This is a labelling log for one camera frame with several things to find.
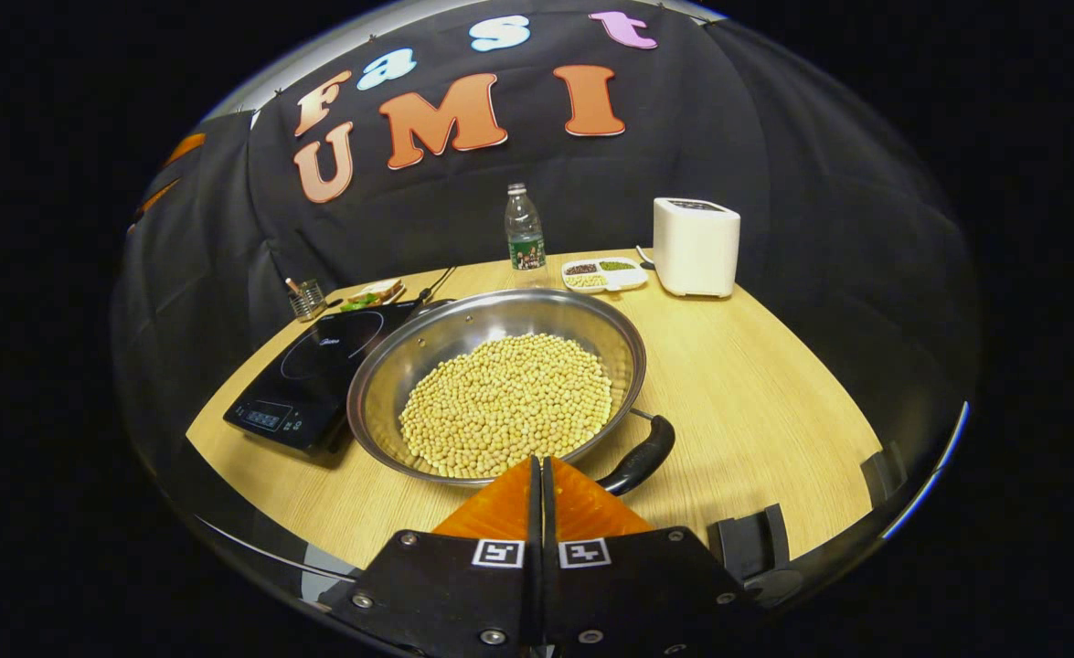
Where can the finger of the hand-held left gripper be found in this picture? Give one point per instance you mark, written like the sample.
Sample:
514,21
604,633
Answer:
158,198
186,149

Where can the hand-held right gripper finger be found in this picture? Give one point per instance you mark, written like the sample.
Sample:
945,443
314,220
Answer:
549,585
534,585

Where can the black induction cooktop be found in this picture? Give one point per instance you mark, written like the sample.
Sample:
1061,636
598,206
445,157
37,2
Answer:
308,375

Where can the stainless steel pot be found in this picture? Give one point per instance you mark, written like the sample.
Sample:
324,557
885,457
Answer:
390,375

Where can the pile of yellow soybeans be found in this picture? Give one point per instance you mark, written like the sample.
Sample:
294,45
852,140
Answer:
509,407

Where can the small glass jar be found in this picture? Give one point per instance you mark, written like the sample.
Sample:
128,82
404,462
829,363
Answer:
308,302

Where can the black table clamp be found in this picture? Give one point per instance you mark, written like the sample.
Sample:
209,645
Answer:
882,473
749,544

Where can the sandwich on plate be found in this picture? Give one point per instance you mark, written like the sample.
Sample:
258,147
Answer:
374,294

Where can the white divided bean dish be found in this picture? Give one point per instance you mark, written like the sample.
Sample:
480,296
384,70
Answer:
602,274

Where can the clear plastic water bottle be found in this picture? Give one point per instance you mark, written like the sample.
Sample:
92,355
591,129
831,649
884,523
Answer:
525,233

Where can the white toaster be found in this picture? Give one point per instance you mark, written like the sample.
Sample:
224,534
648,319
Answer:
696,251

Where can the black backdrop cloth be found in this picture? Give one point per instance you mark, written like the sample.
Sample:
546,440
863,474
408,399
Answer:
774,183

